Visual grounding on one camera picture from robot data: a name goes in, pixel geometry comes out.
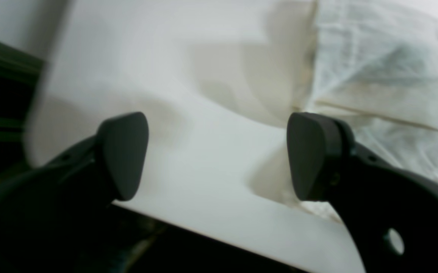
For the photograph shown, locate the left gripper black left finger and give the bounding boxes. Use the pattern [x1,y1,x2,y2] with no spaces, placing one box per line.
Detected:
[0,112,149,273]

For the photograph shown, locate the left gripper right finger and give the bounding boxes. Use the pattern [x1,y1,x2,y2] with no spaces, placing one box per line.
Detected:
[286,112,438,273]

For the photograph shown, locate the white printed t-shirt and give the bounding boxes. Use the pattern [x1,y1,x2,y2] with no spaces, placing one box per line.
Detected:
[242,0,438,224]

